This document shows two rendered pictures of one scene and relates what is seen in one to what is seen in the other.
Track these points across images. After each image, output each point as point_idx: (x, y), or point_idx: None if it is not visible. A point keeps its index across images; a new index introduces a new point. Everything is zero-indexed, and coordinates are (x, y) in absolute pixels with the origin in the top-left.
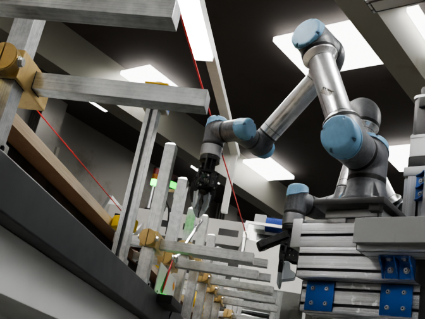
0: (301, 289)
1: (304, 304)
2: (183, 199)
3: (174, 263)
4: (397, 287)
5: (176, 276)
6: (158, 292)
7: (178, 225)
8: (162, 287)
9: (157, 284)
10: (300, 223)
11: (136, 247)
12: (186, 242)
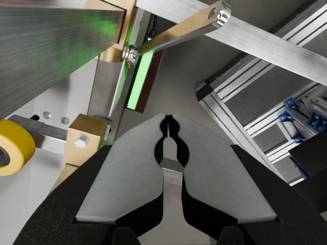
0: (302, 167)
1: (292, 161)
2: (15, 105)
3: (136, 10)
4: None
5: None
6: (123, 81)
7: (95, 56)
8: (127, 66)
9: (118, 96)
10: None
11: (57, 127)
12: (148, 53)
